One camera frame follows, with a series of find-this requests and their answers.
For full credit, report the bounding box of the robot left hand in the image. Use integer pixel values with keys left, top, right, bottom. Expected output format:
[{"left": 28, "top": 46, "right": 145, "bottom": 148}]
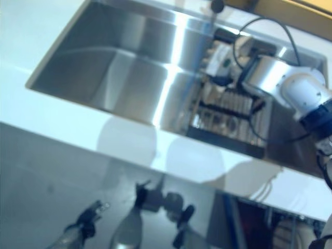
[{"left": 77, "top": 199, "right": 110, "bottom": 238}]

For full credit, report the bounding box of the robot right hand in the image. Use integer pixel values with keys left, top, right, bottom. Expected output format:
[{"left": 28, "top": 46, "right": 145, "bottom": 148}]
[{"left": 203, "top": 36, "right": 260, "bottom": 89}]

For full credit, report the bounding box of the black built-in dishwasher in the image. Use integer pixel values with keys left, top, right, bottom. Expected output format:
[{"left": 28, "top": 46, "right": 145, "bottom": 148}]
[{"left": 212, "top": 190, "right": 332, "bottom": 249}]

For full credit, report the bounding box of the chrome pull-down kitchen faucet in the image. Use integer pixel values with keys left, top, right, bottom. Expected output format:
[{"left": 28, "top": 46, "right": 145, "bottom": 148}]
[{"left": 210, "top": 0, "right": 226, "bottom": 13}]

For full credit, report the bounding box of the white cabinet door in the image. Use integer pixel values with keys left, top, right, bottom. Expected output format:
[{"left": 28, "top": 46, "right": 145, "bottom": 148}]
[
  {"left": 0, "top": 121, "right": 167, "bottom": 249},
  {"left": 155, "top": 168, "right": 219, "bottom": 249}
]

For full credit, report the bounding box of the black sink dish rack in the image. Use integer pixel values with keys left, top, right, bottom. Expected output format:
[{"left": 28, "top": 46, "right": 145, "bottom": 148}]
[{"left": 186, "top": 27, "right": 277, "bottom": 159}]

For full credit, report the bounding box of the stainless steel sink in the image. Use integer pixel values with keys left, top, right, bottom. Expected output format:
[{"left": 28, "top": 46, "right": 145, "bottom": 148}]
[{"left": 25, "top": 0, "right": 328, "bottom": 180}]

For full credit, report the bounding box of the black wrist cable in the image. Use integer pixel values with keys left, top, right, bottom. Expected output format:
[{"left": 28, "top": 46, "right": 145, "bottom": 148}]
[{"left": 232, "top": 17, "right": 312, "bottom": 143}]

